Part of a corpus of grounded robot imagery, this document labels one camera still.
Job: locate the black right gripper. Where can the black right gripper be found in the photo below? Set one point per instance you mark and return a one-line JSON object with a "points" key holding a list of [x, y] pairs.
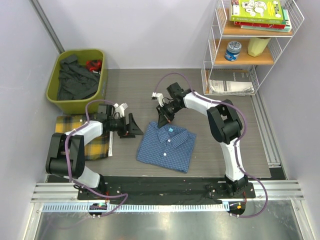
{"points": [[162, 119]]}

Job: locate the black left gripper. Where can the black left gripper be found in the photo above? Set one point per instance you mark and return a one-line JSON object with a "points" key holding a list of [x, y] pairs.
{"points": [[134, 130]]}

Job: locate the blue checked long sleeve shirt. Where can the blue checked long sleeve shirt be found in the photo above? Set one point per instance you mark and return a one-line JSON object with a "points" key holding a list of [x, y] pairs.
{"points": [[170, 147]]}

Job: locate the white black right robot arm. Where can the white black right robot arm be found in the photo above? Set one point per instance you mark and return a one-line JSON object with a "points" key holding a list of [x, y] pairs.
{"points": [[224, 123]]}

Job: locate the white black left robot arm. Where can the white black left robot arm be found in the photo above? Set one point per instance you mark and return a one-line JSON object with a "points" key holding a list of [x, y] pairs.
{"points": [[66, 156]]}

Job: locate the folded yellow plaid shirt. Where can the folded yellow plaid shirt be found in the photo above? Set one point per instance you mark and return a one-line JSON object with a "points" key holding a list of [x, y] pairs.
{"points": [[96, 149]]}

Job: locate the white folded paper booklet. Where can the white folded paper booklet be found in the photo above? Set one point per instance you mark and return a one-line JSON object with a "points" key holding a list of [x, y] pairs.
{"points": [[221, 87]]}

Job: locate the red black garment in bin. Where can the red black garment in bin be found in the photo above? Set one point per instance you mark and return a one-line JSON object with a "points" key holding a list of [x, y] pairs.
{"points": [[94, 65]]}

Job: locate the dark grey shirt in bin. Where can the dark grey shirt in bin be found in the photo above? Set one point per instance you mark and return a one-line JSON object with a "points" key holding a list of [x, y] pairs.
{"points": [[75, 81]]}

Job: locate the olive green plastic bin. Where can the olive green plastic bin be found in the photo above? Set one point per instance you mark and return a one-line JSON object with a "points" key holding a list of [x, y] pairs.
{"points": [[71, 107]]}

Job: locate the blue white round tin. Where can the blue white round tin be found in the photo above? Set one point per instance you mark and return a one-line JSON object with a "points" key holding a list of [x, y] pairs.
{"points": [[233, 50]]}

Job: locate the pale yellow faceted vase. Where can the pale yellow faceted vase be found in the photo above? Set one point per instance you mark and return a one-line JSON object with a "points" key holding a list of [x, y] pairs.
{"points": [[257, 45]]}

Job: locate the red book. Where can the red book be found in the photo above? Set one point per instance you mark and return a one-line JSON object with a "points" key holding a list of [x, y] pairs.
{"points": [[260, 25]]}

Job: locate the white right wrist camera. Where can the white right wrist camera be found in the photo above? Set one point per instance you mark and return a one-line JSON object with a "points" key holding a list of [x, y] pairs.
{"points": [[159, 97]]}

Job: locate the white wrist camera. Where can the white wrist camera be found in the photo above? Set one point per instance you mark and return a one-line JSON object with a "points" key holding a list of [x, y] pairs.
{"points": [[159, 97], [119, 110]]}

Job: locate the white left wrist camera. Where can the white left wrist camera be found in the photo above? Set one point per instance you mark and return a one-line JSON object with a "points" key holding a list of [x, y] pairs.
{"points": [[119, 110]]}

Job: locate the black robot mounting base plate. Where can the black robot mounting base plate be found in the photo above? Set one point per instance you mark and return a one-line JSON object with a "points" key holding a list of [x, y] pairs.
{"points": [[175, 189]]}

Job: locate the white slotted cable duct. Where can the white slotted cable duct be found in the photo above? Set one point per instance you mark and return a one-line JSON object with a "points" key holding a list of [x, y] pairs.
{"points": [[95, 207]]}

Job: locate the white wire shelf rack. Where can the white wire shelf rack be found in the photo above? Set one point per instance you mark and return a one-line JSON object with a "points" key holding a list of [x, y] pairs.
{"points": [[246, 39]]}

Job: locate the aluminium extrusion rail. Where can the aluminium extrusion rail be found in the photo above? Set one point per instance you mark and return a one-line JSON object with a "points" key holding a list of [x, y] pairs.
{"points": [[277, 190]]}

